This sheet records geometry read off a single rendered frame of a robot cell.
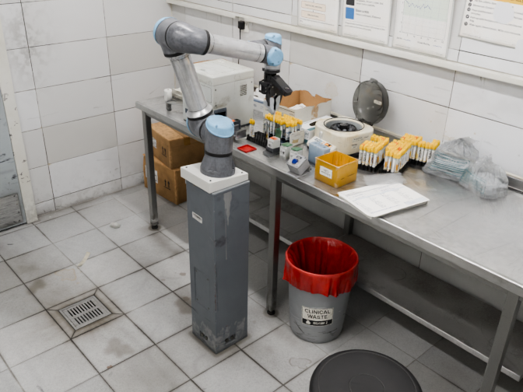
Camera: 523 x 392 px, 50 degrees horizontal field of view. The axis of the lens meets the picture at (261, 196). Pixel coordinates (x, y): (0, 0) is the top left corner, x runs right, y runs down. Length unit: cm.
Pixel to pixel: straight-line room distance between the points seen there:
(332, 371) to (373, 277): 116
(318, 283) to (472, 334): 71
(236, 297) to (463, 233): 110
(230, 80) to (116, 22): 132
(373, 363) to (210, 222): 93
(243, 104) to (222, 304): 106
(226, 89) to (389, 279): 127
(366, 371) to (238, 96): 164
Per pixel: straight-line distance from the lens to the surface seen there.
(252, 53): 230
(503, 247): 216
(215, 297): 259
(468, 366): 295
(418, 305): 279
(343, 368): 184
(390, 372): 186
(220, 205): 235
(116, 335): 297
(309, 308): 273
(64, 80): 390
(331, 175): 237
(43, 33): 380
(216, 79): 284
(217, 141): 230
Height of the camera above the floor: 193
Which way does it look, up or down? 27 degrees down
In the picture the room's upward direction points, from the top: 2 degrees clockwise
